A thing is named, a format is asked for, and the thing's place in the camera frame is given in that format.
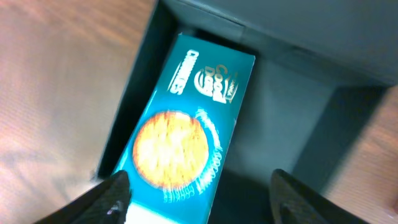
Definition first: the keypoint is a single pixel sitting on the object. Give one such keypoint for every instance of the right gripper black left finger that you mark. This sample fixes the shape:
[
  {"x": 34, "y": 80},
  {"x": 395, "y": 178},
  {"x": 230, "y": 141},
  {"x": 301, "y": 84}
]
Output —
[{"x": 107, "y": 203}]

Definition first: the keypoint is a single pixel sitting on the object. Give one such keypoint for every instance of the teal Chunkies cookie box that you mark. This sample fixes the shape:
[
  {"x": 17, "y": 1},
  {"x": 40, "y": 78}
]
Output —
[{"x": 175, "y": 154}]

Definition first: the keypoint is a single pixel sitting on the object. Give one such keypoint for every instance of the dark green box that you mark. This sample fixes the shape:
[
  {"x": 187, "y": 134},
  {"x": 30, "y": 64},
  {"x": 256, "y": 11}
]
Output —
[{"x": 322, "y": 69}]

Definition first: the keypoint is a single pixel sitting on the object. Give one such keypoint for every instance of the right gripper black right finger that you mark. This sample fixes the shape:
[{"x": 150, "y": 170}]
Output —
[{"x": 294, "y": 202}]

